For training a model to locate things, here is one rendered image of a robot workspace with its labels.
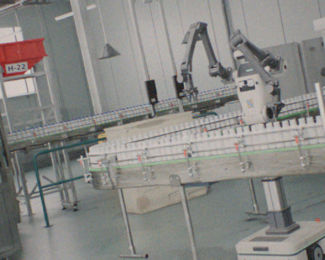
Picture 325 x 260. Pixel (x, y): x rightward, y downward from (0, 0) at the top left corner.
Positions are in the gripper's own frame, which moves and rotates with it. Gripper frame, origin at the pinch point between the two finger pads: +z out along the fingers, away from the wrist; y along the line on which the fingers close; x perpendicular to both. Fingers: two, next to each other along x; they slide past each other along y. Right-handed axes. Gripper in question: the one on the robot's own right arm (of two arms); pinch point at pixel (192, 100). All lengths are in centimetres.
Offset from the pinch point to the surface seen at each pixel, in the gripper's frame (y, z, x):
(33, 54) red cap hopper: -324, -118, -564
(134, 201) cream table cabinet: -238, 121, -318
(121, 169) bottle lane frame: 20, 43, -69
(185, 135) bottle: 16.5, 23.6, 0.4
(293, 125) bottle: 18, 27, 89
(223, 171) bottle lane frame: 20, 52, 31
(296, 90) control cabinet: -575, 23, -238
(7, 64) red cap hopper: -281, -108, -580
